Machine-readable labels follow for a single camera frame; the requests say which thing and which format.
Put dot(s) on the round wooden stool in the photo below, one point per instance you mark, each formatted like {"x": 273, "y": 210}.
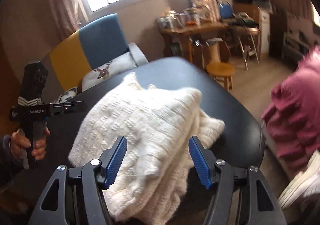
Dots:
{"x": 222, "y": 72}

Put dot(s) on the person's left hand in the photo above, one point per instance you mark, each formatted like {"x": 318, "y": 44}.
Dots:
{"x": 18, "y": 142}

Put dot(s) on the pink ruffled bed quilt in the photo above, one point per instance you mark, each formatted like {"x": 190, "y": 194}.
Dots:
{"x": 292, "y": 117}

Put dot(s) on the white cabinet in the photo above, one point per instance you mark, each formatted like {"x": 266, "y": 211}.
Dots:
{"x": 264, "y": 26}

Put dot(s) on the blue yellow grey armchair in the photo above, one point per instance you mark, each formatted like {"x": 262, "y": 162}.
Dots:
{"x": 88, "y": 48}

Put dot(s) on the woven basket bag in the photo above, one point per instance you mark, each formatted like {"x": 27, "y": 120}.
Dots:
{"x": 211, "y": 53}

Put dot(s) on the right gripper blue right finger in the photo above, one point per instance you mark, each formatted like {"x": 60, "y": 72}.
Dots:
{"x": 204, "y": 162}

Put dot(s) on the wooden table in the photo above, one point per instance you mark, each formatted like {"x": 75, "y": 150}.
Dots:
{"x": 187, "y": 34}

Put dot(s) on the blue chair back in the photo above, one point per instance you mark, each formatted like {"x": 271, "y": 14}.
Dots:
{"x": 226, "y": 10}

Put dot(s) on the white deer print pillow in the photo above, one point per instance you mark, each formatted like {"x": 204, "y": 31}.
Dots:
{"x": 111, "y": 68}

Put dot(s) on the oranges on table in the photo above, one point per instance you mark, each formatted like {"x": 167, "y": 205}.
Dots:
{"x": 192, "y": 23}

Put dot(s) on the geometric pattern pillow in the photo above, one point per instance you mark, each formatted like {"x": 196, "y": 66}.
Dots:
{"x": 67, "y": 95}

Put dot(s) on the cream knitted sweater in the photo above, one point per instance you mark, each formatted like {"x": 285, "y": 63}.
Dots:
{"x": 157, "y": 124}

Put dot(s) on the black leather ottoman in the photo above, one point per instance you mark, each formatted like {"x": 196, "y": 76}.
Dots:
{"x": 72, "y": 195}

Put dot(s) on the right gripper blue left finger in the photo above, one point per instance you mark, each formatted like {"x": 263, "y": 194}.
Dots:
{"x": 111, "y": 160}

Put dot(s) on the folding chair with clutter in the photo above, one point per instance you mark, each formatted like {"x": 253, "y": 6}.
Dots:
{"x": 244, "y": 30}

